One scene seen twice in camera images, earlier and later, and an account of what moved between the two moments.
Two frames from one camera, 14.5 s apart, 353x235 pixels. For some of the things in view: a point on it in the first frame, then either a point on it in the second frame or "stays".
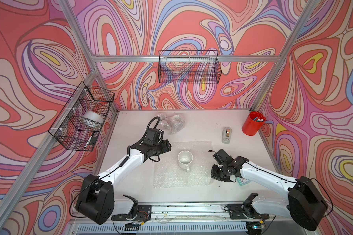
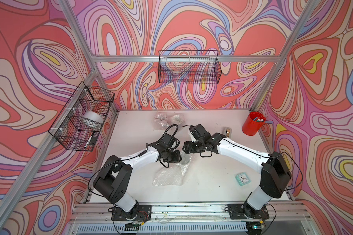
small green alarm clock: x=242 y=181 stays
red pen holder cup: x=253 y=123 stays
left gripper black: x=165 y=146 to x=177 y=158
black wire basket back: x=191 y=66 stays
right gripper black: x=214 y=175 to x=188 y=148
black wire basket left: x=81 y=122 stays
